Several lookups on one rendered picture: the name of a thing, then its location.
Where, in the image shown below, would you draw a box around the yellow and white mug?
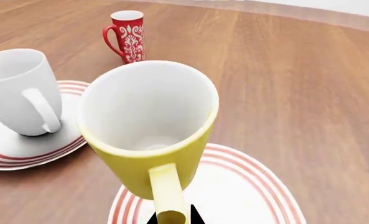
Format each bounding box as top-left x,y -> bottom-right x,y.
75,60 -> 220,224

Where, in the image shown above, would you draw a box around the white plate with red rings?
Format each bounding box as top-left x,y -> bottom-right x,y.
0,80 -> 90,171
108,142 -> 307,224

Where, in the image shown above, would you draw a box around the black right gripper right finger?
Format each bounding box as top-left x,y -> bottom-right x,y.
190,203 -> 205,224

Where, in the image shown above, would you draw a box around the red patterned tall mug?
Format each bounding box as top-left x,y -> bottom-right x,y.
102,10 -> 146,65

